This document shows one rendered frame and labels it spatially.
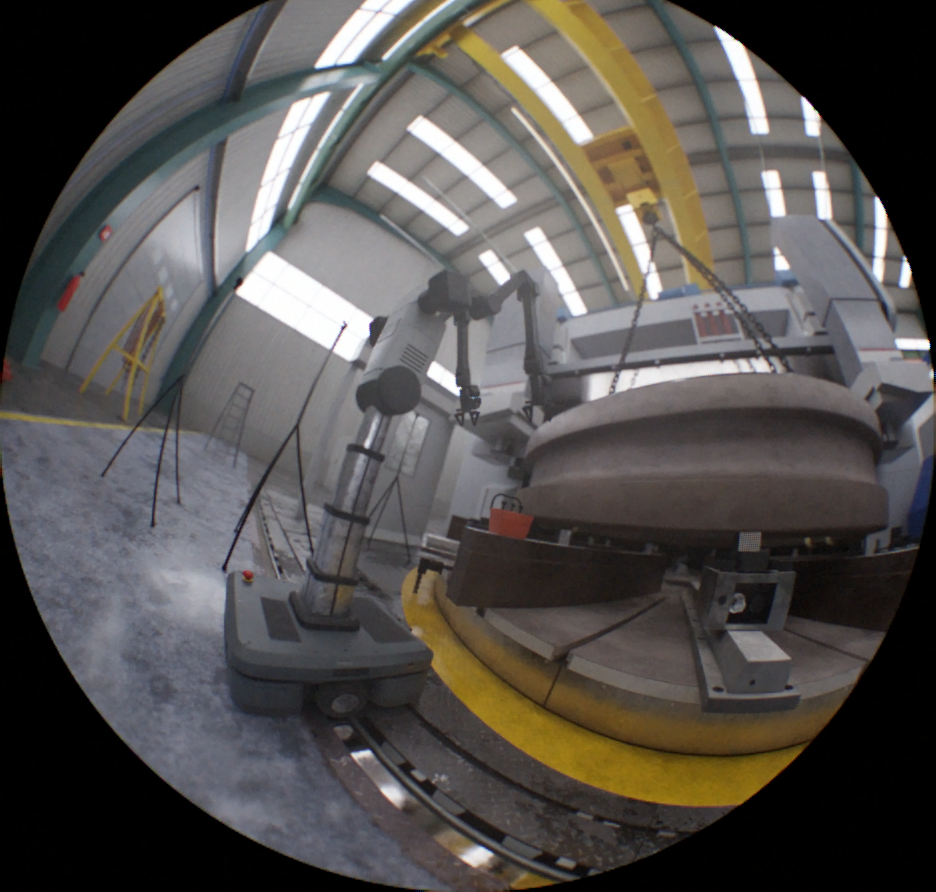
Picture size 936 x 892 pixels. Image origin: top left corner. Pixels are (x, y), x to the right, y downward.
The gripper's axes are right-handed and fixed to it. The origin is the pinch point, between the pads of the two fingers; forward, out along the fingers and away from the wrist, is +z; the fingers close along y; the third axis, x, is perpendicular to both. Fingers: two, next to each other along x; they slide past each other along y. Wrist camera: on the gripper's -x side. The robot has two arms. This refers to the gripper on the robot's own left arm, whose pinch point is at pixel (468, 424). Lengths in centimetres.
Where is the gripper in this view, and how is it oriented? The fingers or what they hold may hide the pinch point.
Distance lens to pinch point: 150.9
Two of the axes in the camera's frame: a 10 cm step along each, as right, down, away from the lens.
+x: -7.0, 1.2, -7.0
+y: -7.0, 0.4, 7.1
